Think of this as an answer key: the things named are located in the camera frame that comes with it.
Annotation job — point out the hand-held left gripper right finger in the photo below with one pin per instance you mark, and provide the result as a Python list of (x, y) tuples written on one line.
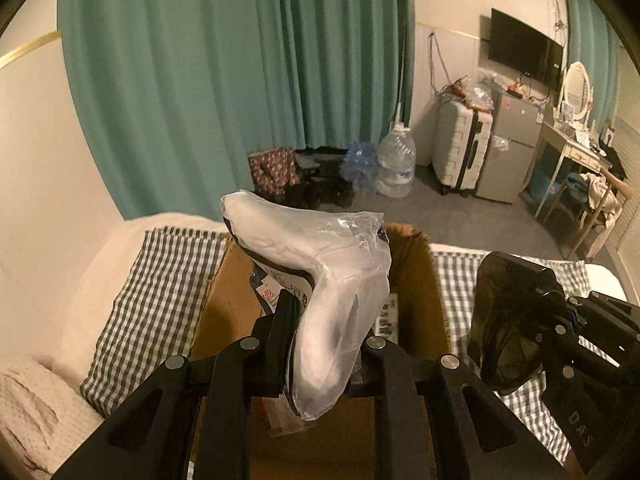
[(387, 375)]

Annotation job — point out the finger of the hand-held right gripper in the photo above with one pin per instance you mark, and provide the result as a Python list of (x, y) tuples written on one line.
[(610, 315), (545, 300)]

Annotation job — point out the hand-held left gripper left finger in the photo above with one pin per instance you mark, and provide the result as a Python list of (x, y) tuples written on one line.
[(277, 345)]

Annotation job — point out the black plastic bag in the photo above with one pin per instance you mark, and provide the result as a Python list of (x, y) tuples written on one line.
[(500, 320)]

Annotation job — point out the white plastic-wrapped item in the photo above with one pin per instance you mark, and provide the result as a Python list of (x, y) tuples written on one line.
[(325, 310)]

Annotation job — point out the cardboard box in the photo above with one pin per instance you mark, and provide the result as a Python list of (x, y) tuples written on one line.
[(415, 280)]

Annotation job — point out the small printed carton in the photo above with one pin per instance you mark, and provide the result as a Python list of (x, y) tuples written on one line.
[(387, 315)]

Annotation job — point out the wooden chair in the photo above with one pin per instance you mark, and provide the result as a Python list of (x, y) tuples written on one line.
[(595, 230)]

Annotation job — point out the cream clothes on chair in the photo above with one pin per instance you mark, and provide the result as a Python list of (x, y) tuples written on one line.
[(600, 192)]

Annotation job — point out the checkered blanket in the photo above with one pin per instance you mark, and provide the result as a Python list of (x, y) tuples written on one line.
[(150, 310)]

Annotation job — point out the grey mini fridge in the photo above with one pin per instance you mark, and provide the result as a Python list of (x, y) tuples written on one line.
[(510, 160)]

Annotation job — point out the white vanity table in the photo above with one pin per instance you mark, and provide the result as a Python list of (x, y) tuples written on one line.
[(575, 152)]

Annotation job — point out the dark pile of clothes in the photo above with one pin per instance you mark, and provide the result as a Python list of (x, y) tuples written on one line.
[(325, 180)]

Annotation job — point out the floral bag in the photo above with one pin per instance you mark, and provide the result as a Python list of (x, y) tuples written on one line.
[(272, 172)]

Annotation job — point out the white suitcase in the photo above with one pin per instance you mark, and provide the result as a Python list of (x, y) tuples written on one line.
[(457, 145)]

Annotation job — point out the cream bed sheet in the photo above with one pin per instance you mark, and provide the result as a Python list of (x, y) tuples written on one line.
[(85, 310)]

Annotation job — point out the pack of small water bottles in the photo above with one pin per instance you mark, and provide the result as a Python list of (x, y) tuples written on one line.
[(360, 165)]

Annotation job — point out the large clear water bottle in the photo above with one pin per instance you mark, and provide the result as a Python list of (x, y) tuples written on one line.
[(396, 165)]

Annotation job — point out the oval vanity mirror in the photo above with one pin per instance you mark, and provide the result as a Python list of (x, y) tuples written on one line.
[(576, 92)]

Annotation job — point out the clear plastic bag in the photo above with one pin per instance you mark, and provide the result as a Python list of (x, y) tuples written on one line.
[(477, 94)]

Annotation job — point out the cream knitted blanket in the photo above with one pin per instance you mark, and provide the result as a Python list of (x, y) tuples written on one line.
[(40, 410)]

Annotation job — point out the white water pump rod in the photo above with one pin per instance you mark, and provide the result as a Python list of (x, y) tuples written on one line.
[(400, 85)]

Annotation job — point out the narrow teal curtain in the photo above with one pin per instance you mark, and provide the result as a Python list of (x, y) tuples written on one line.
[(590, 35)]

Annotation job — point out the wide teal curtain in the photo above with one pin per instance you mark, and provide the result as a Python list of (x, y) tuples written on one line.
[(200, 85)]

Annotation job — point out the wall television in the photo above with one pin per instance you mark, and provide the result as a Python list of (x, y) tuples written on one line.
[(522, 45)]

